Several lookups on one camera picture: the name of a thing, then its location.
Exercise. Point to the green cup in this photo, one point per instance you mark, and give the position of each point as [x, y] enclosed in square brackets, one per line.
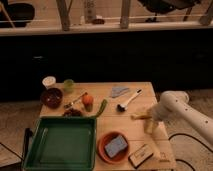
[68, 85]

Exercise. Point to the metal fork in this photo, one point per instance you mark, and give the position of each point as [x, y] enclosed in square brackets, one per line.
[70, 104]

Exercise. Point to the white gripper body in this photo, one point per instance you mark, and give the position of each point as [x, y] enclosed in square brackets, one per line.
[157, 112]

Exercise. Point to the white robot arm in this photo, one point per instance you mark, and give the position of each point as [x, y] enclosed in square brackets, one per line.
[176, 102]

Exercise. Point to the grey folded cloth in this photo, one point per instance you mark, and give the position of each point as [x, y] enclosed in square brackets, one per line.
[118, 91]

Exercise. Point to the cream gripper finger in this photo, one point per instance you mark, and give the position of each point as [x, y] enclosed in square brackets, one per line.
[150, 126]

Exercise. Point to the white handled dish brush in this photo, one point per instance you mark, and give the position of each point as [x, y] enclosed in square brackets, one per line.
[123, 106]

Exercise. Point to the wooden block eraser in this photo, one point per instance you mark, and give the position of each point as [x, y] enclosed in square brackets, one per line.
[142, 154]

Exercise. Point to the yellow banana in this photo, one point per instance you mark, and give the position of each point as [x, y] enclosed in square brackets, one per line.
[137, 117]

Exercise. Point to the blue sponge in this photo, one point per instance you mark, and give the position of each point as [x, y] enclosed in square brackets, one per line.
[115, 146]

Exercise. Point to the orange bowl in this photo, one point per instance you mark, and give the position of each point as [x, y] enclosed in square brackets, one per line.
[105, 139]

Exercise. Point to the dark brown round object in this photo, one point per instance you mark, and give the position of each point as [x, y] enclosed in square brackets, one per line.
[72, 112]

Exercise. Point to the green chili pepper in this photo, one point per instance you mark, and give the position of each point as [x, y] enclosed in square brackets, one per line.
[101, 109]

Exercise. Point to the green plastic tray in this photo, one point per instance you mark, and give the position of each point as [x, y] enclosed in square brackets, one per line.
[62, 144]

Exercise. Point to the dark red bowl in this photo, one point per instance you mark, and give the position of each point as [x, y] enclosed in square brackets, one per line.
[52, 97]

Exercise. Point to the orange carrot toy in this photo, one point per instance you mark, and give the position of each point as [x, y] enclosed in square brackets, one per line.
[87, 101]

